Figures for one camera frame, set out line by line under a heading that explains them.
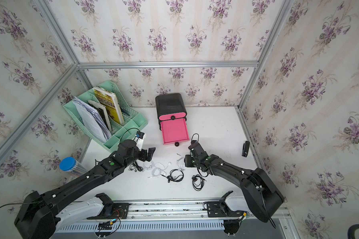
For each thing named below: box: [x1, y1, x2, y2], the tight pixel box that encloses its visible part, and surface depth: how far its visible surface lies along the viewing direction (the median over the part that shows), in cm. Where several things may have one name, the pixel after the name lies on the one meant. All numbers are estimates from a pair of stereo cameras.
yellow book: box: [92, 86, 125, 126], surface depth 97 cm
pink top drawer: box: [158, 112, 187, 121], surface depth 95 cm
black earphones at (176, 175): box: [160, 168, 184, 183], surface depth 86 cm
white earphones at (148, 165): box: [143, 160, 155, 171], surface depth 90 cm
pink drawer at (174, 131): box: [160, 118, 190, 147], surface depth 100 cm
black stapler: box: [241, 140, 250, 158], surface depth 95 cm
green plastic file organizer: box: [62, 80, 149, 153], surface depth 95 cm
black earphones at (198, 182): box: [191, 174, 207, 192], surface depth 84 cm
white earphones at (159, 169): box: [147, 161, 172, 179], surface depth 88 cm
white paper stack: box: [72, 96, 112, 142], surface depth 87 cm
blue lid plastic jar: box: [58, 156, 88, 176], surface depth 72 cm
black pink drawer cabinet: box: [155, 93, 187, 131], surface depth 99 cm
